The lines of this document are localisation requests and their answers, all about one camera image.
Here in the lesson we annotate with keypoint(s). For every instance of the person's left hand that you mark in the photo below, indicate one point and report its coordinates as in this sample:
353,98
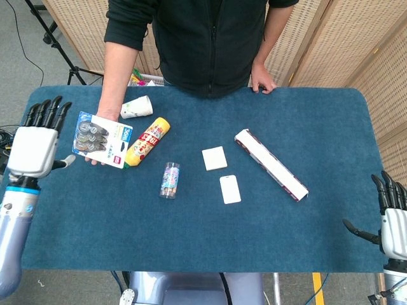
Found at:
263,77

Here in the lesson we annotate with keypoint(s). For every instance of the robot right five-finger hand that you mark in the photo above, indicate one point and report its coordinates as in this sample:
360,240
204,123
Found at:
395,228

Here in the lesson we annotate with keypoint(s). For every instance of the person's right hand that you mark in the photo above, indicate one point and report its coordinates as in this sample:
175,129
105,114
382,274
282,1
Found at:
108,113

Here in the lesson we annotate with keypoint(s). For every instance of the robot left five-finger hand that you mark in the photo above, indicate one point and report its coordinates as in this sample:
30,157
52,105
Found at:
31,149

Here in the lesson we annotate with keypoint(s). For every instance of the correction tape blister pack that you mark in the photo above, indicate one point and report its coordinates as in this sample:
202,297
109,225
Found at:
101,139

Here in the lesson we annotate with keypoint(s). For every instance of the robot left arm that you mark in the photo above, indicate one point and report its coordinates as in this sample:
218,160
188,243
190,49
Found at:
16,222

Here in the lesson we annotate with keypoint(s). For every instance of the person's right forearm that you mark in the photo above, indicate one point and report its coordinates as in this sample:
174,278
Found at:
114,76

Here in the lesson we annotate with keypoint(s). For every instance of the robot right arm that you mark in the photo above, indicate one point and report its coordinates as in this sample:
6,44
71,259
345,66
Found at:
395,282

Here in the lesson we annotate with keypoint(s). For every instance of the person's left forearm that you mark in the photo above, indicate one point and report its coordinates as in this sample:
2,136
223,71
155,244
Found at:
268,38

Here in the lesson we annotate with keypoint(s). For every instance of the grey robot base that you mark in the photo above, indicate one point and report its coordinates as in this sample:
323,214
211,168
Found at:
190,289

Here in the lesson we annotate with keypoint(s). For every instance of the person's black jacket torso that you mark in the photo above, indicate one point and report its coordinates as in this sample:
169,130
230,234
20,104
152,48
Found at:
197,41

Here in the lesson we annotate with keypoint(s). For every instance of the white paper cup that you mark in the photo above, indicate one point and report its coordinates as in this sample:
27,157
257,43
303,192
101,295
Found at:
136,107

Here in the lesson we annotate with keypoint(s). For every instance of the white basket with colourful items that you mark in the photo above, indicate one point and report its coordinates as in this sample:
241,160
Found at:
143,81

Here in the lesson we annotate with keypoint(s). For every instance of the yellow bottle with green cap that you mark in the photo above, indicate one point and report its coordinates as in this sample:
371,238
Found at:
147,141

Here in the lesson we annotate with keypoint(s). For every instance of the long white baking paper box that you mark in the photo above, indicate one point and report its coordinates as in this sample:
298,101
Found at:
270,163

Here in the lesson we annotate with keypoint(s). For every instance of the clear snack jar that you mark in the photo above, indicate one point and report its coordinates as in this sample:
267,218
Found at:
170,181

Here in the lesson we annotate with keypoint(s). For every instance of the wicker folding screen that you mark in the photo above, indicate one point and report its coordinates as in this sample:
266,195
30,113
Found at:
349,41

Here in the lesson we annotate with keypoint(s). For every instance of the pale yellow sticky note pad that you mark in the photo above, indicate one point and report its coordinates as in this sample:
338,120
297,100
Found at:
214,158

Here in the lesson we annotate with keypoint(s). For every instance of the black tripod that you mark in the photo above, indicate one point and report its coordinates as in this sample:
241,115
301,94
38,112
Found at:
51,38

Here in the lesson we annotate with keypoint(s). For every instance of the white rectangular card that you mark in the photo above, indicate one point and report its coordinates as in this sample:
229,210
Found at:
230,189

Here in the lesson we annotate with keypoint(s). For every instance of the metal table leg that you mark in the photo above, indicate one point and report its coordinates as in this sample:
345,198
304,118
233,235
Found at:
277,289

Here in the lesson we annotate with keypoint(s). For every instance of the blue table cloth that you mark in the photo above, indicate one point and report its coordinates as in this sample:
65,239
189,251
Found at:
190,235

